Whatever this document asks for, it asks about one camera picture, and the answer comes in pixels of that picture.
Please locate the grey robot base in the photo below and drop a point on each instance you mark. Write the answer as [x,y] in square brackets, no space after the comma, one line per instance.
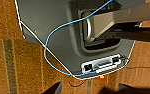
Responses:
[51,16]

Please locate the grey robot torso column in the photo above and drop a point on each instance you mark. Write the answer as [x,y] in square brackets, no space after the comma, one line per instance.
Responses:
[124,20]

